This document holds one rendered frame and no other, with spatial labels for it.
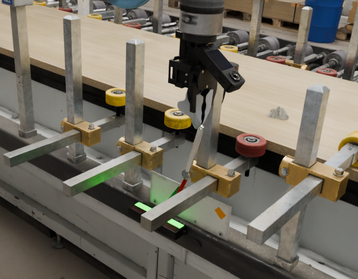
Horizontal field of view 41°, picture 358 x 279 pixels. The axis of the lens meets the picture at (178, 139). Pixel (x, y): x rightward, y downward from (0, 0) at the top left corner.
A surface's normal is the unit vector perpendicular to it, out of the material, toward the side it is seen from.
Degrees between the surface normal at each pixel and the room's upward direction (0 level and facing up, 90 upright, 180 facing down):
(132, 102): 90
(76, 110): 90
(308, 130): 90
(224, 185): 90
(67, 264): 0
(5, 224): 0
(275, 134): 0
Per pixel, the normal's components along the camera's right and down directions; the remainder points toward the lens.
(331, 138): 0.06, -0.91
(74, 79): 0.77, 0.30
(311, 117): -0.63, 0.29
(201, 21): -0.06, 0.42
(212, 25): 0.45, 0.40
